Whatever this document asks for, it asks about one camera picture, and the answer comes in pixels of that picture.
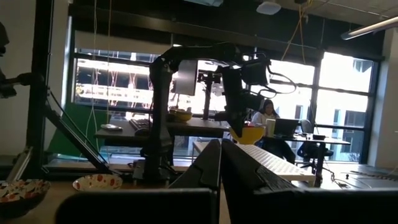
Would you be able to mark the white tumbler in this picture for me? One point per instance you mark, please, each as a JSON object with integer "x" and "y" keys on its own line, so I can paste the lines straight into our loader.
{"x": 270, "y": 127}

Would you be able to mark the long office desk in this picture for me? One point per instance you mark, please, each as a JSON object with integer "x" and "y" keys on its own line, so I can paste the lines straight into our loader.
{"x": 326, "y": 140}

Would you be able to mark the black laptop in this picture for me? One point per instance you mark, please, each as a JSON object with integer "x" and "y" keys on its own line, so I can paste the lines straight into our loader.
{"x": 286, "y": 127}

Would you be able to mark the white perforated metal shelf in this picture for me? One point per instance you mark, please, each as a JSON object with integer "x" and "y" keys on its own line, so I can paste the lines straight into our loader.
{"x": 273, "y": 163}

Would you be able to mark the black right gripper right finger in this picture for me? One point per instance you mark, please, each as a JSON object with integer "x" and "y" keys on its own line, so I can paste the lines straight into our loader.
{"x": 255, "y": 199}

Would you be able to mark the black rig frame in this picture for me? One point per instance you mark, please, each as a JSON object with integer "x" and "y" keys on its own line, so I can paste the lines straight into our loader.
{"x": 38, "y": 93}

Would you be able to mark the dark office desk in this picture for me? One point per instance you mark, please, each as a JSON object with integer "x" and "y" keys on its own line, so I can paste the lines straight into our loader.
{"x": 192, "y": 127}

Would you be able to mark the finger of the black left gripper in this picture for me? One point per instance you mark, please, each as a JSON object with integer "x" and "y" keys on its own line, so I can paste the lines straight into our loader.
{"x": 238, "y": 127}

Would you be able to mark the black monitor stand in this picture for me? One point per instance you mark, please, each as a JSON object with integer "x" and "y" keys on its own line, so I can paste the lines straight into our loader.
{"x": 207, "y": 99}

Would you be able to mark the plain yellow bowl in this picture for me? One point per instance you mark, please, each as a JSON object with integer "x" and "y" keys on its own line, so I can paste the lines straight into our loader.
{"x": 182, "y": 116}

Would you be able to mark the yellow bowl blue leaf print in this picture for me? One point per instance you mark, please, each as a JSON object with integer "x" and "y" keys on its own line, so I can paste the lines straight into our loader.
{"x": 248, "y": 137}

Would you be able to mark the small white dish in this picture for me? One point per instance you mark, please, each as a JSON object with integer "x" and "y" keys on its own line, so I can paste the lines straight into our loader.
{"x": 111, "y": 127}

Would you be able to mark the long ceiling light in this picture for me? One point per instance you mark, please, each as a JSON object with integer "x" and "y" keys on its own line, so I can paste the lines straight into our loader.
{"x": 370, "y": 29}

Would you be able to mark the green bowl red fruit print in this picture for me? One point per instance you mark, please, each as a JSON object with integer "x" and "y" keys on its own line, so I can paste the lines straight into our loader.
{"x": 96, "y": 182}

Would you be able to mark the large dark bowl orange print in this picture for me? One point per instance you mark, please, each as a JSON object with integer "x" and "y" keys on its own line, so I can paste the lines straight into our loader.
{"x": 18, "y": 193}

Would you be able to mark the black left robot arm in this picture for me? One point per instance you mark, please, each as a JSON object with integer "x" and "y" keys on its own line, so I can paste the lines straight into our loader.
{"x": 160, "y": 109}

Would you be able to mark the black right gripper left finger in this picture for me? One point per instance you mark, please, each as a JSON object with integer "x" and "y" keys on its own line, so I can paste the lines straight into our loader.
{"x": 186, "y": 205}

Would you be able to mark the white round ceiling device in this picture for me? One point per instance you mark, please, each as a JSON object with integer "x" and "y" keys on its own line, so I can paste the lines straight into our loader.
{"x": 269, "y": 7}

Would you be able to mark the black office chair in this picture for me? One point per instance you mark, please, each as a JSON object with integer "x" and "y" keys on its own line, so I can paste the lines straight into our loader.
{"x": 311, "y": 149}

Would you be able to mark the black keyboard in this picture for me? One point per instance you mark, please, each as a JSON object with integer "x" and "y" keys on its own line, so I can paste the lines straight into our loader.
{"x": 140, "y": 124}

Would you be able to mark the person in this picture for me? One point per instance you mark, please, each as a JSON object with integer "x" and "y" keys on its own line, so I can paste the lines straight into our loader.
{"x": 267, "y": 113}

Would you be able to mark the green board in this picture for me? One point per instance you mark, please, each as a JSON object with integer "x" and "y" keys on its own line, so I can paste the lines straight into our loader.
{"x": 71, "y": 133}

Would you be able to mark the grey computer monitor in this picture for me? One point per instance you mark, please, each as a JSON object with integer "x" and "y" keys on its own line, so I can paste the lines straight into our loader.
{"x": 186, "y": 77}

